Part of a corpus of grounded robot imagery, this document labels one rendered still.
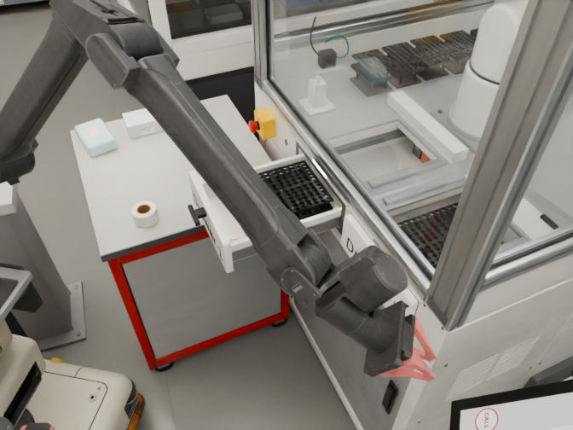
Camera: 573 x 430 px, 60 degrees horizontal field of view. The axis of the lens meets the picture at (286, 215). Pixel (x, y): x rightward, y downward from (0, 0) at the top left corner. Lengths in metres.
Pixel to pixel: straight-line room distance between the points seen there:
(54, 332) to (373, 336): 1.72
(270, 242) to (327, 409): 1.36
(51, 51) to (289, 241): 0.42
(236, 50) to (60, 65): 1.28
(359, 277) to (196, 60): 1.45
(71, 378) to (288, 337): 0.82
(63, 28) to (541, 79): 0.61
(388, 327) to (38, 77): 0.61
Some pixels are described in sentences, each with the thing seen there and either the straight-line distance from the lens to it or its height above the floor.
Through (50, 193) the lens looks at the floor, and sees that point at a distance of 2.91.
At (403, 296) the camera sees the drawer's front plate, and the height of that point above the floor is 0.92.
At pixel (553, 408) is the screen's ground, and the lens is 0.86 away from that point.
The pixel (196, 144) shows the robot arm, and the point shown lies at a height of 1.40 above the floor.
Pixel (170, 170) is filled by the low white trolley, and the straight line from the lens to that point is 1.65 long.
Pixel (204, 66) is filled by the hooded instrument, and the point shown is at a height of 0.85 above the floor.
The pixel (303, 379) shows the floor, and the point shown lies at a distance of 2.01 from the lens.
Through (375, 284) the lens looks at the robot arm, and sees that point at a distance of 0.64.
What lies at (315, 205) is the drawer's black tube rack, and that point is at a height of 0.90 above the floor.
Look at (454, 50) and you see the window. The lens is 0.83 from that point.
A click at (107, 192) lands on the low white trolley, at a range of 1.62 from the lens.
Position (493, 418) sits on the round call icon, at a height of 1.02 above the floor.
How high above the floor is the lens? 1.80
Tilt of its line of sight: 45 degrees down
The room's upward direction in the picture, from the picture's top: straight up
